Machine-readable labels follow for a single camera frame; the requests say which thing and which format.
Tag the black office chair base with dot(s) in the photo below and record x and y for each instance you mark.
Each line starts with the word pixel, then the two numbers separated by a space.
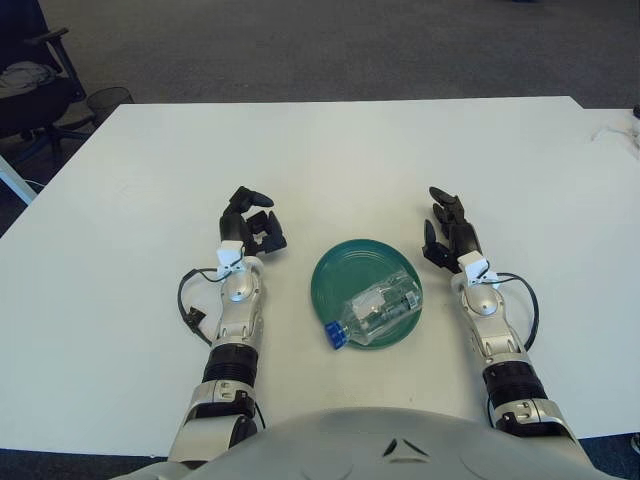
pixel 30 105

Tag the green round plate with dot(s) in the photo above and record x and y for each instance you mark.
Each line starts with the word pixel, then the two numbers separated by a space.
pixel 350 270

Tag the black mesh wastebasket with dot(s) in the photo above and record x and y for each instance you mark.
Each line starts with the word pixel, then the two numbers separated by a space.
pixel 107 100

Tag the clear bottle with blue cap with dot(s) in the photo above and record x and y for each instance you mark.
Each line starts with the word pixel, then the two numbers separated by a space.
pixel 380 310

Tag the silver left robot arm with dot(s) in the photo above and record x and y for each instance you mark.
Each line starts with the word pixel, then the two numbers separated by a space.
pixel 235 320

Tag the grey crumpled cloth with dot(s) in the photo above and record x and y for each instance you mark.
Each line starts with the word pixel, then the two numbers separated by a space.
pixel 25 75

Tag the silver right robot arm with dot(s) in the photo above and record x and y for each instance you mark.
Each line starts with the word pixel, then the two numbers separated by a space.
pixel 492 320

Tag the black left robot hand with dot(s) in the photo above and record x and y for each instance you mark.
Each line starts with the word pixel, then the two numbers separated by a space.
pixel 235 227

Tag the grey robot torso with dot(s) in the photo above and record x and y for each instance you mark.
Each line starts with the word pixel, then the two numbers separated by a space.
pixel 350 450

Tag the white furniture panel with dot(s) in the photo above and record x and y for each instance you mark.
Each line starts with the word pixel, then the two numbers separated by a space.
pixel 15 180

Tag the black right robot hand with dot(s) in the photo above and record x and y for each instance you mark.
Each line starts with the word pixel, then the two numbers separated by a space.
pixel 462 240

